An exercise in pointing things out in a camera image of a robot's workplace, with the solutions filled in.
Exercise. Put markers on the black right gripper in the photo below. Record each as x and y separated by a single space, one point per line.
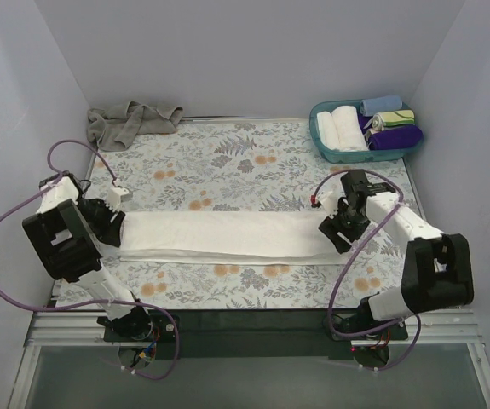
341 226

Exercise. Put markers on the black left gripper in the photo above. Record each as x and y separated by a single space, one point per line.
111 226

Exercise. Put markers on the white towel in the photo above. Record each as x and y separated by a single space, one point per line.
227 237
348 129
327 130

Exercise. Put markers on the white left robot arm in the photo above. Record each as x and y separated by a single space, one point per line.
67 232

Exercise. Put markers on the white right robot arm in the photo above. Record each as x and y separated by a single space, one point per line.
437 270

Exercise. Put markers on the teal plastic basket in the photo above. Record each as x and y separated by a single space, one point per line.
341 157

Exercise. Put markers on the crumpled grey towel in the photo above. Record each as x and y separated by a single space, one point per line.
115 129

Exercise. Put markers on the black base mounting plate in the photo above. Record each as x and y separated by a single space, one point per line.
247 333

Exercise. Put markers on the rolled green striped towel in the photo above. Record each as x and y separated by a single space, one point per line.
383 120

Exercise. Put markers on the rolled purple towel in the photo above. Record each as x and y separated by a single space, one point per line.
402 137

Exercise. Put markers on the floral patterned table mat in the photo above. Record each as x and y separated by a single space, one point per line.
268 166

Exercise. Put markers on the rolled light blue towel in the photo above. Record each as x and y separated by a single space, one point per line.
370 107

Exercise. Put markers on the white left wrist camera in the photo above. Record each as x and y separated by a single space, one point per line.
116 196

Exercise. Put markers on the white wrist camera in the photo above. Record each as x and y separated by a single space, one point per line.
327 201
116 196

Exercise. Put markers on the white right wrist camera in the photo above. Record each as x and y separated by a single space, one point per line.
327 201

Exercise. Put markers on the aluminium frame rail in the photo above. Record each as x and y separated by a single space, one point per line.
272 358

